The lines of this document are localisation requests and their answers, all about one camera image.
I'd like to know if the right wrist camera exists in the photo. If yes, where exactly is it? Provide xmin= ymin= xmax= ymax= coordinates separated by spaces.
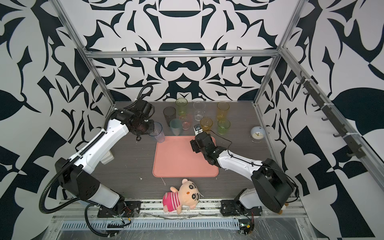
xmin=194 ymin=124 xmax=204 ymax=136

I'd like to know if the short green glass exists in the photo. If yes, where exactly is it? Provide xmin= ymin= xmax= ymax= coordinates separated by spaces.
xmin=218 ymin=119 xmax=231 ymax=135

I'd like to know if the teal frosted cup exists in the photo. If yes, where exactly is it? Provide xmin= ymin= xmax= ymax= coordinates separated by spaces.
xmin=170 ymin=119 xmax=183 ymax=136

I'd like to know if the short amber glass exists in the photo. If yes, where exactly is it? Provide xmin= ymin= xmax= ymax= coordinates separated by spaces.
xmin=200 ymin=117 xmax=213 ymax=132

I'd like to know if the plush doll pink shirt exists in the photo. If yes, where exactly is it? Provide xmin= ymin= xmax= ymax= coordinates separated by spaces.
xmin=162 ymin=179 xmax=203 ymax=215

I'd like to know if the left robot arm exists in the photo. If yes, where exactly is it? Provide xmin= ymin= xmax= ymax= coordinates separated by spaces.
xmin=55 ymin=99 xmax=155 ymax=214

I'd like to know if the black corrugated cable conduit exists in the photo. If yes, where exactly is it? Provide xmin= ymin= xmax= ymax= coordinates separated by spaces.
xmin=38 ymin=128 xmax=133 ymax=238

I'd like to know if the tall light green glass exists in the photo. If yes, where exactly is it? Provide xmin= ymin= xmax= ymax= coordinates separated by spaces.
xmin=176 ymin=98 xmax=188 ymax=116

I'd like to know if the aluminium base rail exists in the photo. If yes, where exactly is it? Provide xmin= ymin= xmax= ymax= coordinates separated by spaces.
xmin=49 ymin=196 xmax=310 ymax=224

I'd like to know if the wall hook rack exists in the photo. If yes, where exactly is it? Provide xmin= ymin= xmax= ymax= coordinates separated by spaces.
xmin=297 ymin=71 xmax=367 ymax=159

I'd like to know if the blue-grey tall glass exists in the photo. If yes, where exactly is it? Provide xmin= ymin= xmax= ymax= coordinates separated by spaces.
xmin=149 ymin=122 xmax=166 ymax=143

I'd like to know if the tall yellow glass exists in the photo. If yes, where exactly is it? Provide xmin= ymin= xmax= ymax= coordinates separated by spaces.
xmin=217 ymin=102 xmax=230 ymax=121

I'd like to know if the clear tall glass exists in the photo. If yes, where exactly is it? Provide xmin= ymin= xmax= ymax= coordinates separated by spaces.
xmin=193 ymin=101 xmax=206 ymax=122

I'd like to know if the pink short glass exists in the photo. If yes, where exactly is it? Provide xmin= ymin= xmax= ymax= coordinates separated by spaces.
xmin=179 ymin=114 xmax=193 ymax=131

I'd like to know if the white box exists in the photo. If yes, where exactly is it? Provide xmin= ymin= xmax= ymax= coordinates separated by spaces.
xmin=100 ymin=151 xmax=115 ymax=165

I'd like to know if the dark smoky glass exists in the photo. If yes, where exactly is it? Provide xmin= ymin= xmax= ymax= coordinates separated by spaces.
xmin=163 ymin=107 xmax=177 ymax=126

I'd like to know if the pink plastic tray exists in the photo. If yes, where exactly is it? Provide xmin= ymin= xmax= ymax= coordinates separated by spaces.
xmin=153 ymin=136 xmax=219 ymax=178

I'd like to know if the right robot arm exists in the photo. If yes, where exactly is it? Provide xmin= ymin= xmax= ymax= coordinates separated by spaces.
xmin=190 ymin=132 xmax=296 ymax=214

